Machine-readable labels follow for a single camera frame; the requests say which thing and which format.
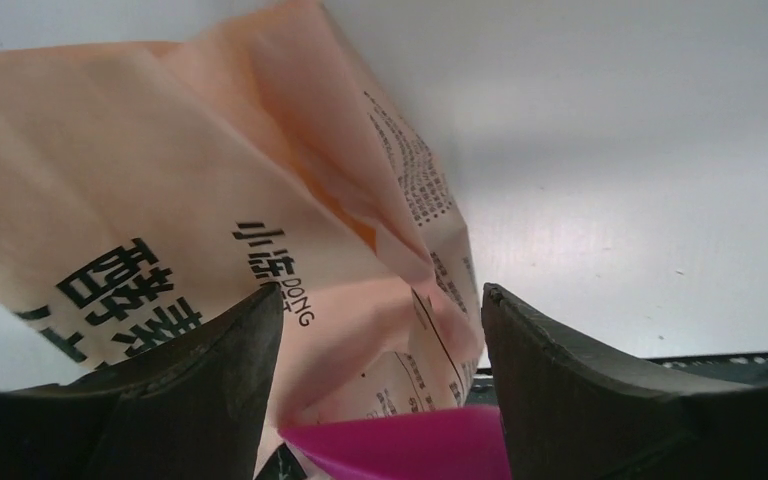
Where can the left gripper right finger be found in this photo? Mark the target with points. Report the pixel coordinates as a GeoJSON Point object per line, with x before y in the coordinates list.
{"type": "Point", "coordinates": [573, 407]}

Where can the cat litter bag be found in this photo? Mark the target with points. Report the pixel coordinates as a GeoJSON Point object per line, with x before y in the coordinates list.
{"type": "Point", "coordinates": [146, 187]}

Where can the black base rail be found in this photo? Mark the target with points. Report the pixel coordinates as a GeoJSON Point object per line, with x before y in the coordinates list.
{"type": "Point", "coordinates": [749, 368]}

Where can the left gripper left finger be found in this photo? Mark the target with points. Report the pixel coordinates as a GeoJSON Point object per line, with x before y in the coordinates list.
{"type": "Point", "coordinates": [191, 408]}

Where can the magenta plastic scoop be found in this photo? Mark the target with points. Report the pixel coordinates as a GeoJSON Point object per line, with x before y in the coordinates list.
{"type": "Point", "coordinates": [459, 443]}

